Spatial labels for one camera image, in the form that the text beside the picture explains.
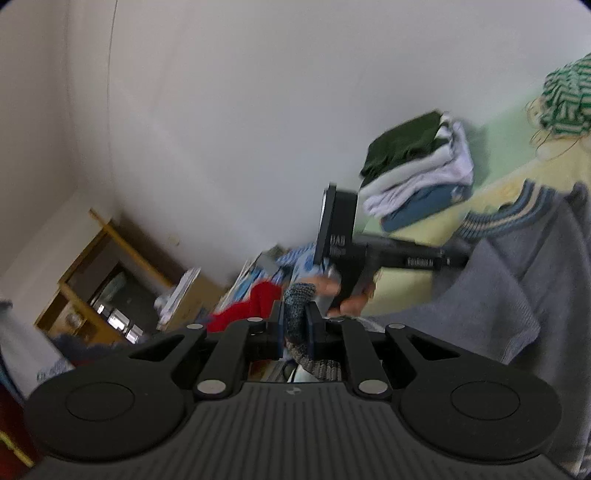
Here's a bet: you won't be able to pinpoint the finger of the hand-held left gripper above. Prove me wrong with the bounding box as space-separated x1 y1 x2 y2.
441 247 472 271

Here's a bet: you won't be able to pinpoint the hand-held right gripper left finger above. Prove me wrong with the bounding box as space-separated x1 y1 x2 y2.
130 299 285 400

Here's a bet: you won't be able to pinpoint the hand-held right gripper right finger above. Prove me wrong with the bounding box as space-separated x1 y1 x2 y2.
305 301 462 400

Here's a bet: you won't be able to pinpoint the grey knit sweater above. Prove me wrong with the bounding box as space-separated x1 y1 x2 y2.
281 182 591 480

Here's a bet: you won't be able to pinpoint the person's left hand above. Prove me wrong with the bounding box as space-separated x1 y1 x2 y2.
314 276 377 319

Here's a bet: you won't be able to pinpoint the blue patterned cloth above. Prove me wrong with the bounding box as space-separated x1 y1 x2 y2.
217 244 343 324

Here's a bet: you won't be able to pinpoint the blue folded garment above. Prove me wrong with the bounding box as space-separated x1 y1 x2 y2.
381 185 472 233

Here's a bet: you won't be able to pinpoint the lavender folded garment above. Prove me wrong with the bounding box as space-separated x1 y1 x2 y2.
362 154 475 219

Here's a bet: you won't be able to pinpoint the cardboard box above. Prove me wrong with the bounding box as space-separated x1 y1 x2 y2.
157 272 228 334

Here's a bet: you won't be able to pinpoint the dark green folded garment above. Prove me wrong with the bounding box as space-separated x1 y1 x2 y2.
360 111 444 185

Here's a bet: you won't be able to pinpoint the white papers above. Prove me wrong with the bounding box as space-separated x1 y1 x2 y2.
154 268 202 320

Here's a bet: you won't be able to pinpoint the printed bed blanket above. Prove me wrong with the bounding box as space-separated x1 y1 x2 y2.
355 106 591 320

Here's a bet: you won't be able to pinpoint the wooden cabinet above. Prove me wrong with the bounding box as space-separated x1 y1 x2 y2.
34 208 186 348

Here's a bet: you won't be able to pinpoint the green striped garment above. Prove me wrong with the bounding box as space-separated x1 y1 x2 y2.
526 53 591 139

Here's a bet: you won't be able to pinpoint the light grey cloth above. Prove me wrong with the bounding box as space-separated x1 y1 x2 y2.
0 300 75 403

